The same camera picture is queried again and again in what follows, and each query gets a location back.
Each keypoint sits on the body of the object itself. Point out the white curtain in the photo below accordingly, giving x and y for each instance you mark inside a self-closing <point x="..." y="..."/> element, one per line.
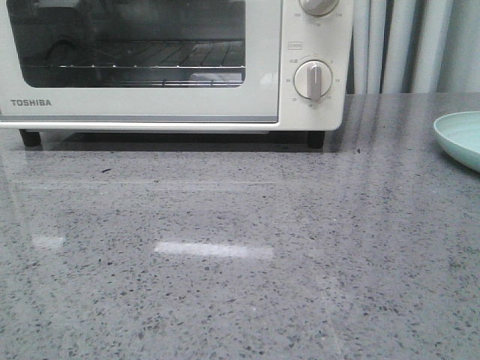
<point x="414" y="47"/>

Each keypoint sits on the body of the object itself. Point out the upper temperature knob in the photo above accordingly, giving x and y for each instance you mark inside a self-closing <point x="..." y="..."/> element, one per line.
<point x="318" y="8"/>

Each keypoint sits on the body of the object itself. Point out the wire oven rack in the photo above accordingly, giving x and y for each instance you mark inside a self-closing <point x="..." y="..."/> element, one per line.
<point x="138" y="64"/>

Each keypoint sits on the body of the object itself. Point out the mint green plate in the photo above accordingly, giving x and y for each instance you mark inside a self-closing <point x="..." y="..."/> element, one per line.
<point x="458" y="135"/>

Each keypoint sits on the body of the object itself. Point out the oven glass door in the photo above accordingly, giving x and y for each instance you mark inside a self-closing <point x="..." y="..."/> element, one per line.
<point x="31" y="27"/>

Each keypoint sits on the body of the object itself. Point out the white Toshiba toaster oven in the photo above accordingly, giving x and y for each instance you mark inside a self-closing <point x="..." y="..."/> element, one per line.
<point x="303" y="37"/>

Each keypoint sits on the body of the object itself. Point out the lower timer knob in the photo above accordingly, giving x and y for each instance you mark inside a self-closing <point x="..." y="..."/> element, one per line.
<point x="313" y="79"/>

